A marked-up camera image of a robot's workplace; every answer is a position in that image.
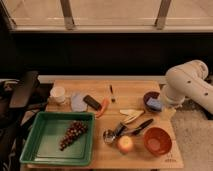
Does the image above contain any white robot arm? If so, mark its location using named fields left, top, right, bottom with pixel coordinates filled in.
left=159, top=60, right=213, bottom=120

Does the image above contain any blue sponge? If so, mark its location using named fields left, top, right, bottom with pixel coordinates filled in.
left=146, top=98, right=163, bottom=111

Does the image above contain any dark bowl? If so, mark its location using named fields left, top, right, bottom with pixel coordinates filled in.
left=143, top=91, right=162, bottom=113

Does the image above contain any orange bowl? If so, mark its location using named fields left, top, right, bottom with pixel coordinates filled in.
left=143, top=127, right=172, bottom=156

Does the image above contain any yellow-red apple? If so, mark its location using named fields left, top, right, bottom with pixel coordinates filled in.
left=117, top=136, right=134, bottom=154

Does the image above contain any orange carrot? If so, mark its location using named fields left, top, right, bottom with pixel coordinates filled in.
left=95, top=98, right=109, bottom=118

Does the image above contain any metal ice cream scoop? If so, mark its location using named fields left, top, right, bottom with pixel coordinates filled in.
left=103, top=123, right=126, bottom=144

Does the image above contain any bunch of dark grapes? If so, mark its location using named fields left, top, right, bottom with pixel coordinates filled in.
left=59, top=120, right=88, bottom=151

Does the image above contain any white paper cup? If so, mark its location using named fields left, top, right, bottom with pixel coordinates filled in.
left=50, top=86, right=66, bottom=104

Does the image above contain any green plastic tray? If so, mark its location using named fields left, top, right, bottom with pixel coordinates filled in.
left=20, top=112, right=95, bottom=167

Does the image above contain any black-handled knife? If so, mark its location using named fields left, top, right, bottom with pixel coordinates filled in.
left=121, top=119, right=154, bottom=136

